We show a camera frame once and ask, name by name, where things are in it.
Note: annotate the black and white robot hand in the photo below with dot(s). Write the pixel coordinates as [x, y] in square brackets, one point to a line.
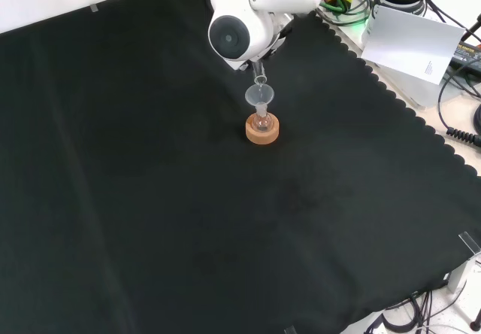
[282, 35]

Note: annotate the clear glass graduated cylinder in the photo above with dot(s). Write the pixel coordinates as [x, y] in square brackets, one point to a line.
[259, 72]

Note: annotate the clear round-bottom flask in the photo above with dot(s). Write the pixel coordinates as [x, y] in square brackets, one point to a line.
[262, 122]

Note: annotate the clear plastic funnel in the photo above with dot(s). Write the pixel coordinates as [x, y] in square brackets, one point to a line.
[259, 95]

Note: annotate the pale board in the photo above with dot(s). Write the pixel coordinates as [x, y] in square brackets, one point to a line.
[409, 44]

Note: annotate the black power adapter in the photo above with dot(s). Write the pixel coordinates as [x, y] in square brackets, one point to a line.
[467, 57]

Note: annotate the black cloth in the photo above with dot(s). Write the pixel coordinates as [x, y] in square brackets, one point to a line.
[188, 198]

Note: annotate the clear tape strip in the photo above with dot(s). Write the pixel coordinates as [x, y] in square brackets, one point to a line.
[290, 330]
[470, 242]
[94, 8]

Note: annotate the black tripod leg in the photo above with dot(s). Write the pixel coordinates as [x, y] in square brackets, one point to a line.
[472, 29]

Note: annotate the grey metal bracket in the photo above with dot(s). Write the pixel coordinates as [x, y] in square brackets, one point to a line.
[464, 274]

